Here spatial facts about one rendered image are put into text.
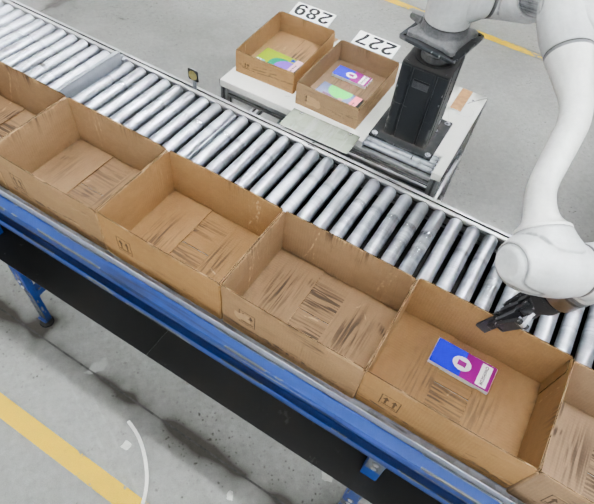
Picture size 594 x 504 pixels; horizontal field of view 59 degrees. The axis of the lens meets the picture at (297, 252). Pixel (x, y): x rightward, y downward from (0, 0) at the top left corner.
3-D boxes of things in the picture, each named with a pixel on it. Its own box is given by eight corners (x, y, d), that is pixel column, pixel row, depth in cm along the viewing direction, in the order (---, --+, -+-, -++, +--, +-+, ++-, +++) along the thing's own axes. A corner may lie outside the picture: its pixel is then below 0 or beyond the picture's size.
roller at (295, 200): (335, 166, 202) (337, 157, 198) (260, 256, 174) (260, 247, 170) (324, 161, 204) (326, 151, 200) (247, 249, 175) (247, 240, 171)
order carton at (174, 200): (281, 247, 154) (285, 208, 141) (221, 320, 138) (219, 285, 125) (174, 189, 165) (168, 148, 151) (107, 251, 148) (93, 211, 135)
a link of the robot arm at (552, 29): (561, 32, 105) (626, 34, 106) (549, -43, 110) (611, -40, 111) (528, 70, 118) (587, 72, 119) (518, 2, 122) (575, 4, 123)
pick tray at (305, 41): (333, 51, 240) (336, 30, 232) (292, 94, 219) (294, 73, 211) (279, 30, 247) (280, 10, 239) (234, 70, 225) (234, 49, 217)
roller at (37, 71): (82, 42, 235) (91, 50, 235) (-16, 101, 206) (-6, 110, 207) (84, 34, 230) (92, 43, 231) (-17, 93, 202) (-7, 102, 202)
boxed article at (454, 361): (438, 339, 139) (439, 336, 137) (495, 371, 134) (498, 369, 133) (426, 362, 135) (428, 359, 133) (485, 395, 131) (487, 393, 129)
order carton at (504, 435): (543, 384, 134) (576, 356, 120) (507, 490, 119) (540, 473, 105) (403, 308, 144) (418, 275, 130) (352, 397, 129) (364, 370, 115)
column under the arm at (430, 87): (394, 101, 222) (414, 27, 196) (452, 125, 216) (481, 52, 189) (368, 135, 208) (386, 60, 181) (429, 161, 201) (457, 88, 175)
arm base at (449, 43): (424, 9, 188) (428, -7, 183) (479, 35, 180) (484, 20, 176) (395, 29, 179) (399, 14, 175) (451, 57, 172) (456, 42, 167)
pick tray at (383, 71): (395, 83, 230) (400, 62, 222) (355, 130, 209) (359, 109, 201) (338, 59, 237) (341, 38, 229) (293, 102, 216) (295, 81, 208)
